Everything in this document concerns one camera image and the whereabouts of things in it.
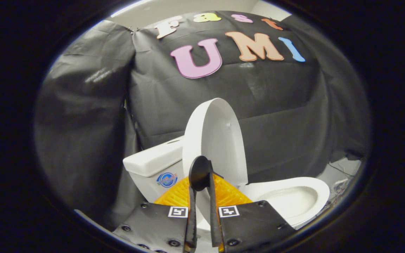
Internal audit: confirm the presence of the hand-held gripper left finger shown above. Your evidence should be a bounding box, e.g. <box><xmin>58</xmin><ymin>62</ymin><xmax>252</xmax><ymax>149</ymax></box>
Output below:
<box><xmin>113</xmin><ymin>176</ymin><xmax>199</xmax><ymax>253</ymax></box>

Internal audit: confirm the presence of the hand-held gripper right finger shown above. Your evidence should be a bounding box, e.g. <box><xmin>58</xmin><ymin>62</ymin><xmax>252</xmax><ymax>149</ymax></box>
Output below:
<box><xmin>208</xmin><ymin>171</ymin><xmax>296</xmax><ymax>253</ymax></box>

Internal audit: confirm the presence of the white toilet lid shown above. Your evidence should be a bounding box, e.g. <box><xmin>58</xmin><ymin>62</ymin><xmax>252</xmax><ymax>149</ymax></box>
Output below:
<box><xmin>182</xmin><ymin>98</ymin><xmax>249</xmax><ymax>232</ymax></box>

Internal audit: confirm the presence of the white ceramic toilet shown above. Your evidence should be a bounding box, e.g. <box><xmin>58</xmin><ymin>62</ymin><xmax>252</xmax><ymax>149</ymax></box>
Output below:
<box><xmin>123</xmin><ymin>136</ymin><xmax>330</xmax><ymax>231</ymax></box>

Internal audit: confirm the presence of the black backdrop cloth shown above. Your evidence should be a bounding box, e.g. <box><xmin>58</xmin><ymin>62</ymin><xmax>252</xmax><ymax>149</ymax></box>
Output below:
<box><xmin>34</xmin><ymin>11</ymin><xmax>370</xmax><ymax>232</ymax></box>

